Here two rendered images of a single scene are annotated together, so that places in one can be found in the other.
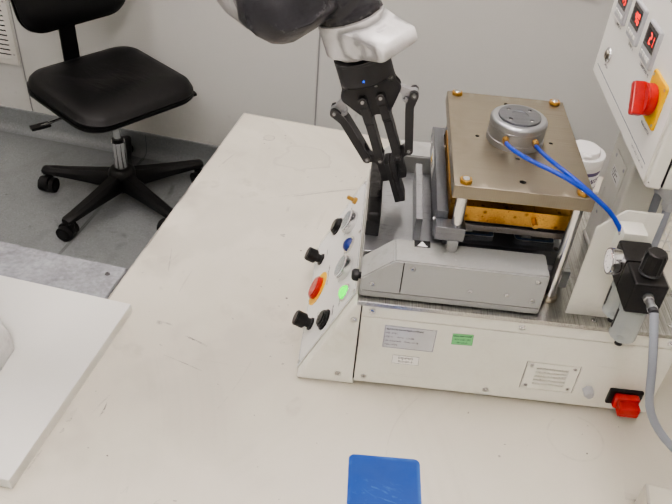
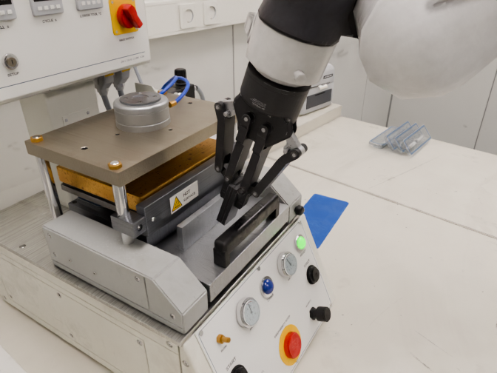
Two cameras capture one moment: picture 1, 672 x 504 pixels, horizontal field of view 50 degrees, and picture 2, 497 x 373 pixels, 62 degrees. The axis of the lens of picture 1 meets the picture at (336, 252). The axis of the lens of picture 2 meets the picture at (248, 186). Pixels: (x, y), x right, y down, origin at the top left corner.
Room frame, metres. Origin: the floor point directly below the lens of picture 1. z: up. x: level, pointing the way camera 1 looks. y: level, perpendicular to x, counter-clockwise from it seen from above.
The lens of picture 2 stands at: (1.34, 0.19, 1.33)
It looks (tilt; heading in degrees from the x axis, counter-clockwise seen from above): 30 degrees down; 210
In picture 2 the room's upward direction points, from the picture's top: straight up
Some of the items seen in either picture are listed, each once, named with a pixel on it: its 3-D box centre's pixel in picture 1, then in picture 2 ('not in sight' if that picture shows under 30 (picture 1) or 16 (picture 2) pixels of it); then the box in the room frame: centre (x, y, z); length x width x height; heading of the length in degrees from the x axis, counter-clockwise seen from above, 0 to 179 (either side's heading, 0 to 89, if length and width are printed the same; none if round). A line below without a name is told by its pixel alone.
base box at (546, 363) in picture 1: (473, 291); (171, 261); (0.90, -0.23, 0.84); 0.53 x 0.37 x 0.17; 88
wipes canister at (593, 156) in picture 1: (575, 177); not in sight; (1.30, -0.48, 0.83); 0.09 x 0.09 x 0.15
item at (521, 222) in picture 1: (507, 168); (151, 147); (0.91, -0.24, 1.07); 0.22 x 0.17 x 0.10; 178
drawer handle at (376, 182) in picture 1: (374, 195); (248, 226); (0.92, -0.05, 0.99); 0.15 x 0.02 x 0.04; 178
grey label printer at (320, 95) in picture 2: not in sight; (296, 83); (-0.15, -0.45, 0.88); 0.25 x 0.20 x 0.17; 74
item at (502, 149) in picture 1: (533, 164); (140, 130); (0.89, -0.27, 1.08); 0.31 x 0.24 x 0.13; 178
